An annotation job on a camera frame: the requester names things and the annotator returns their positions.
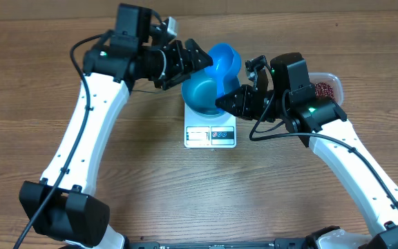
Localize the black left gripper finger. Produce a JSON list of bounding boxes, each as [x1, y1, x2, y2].
[[157, 71, 191, 91], [185, 39, 214, 71]]

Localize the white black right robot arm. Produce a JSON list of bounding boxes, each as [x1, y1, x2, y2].
[[216, 53, 398, 248]]

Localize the blue metal bowl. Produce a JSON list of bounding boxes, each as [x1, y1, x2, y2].
[[181, 70, 225, 117]]

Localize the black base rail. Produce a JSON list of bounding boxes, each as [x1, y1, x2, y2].
[[125, 238, 307, 249]]

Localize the white digital kitchen scale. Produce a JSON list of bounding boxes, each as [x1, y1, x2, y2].
[[184, 104, 237, 149]]

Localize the red beans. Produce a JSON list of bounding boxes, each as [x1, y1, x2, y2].
[[314, 82, 335, 100]]

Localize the clear plastic food container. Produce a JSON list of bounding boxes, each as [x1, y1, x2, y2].
[[309, 73, 344, 106]]

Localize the blue plastic measuring scoop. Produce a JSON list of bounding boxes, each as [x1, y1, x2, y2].
[[205, 43, 241, 98]]

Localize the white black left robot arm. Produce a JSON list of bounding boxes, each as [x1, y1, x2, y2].
[[19, 3, 213, 248]]

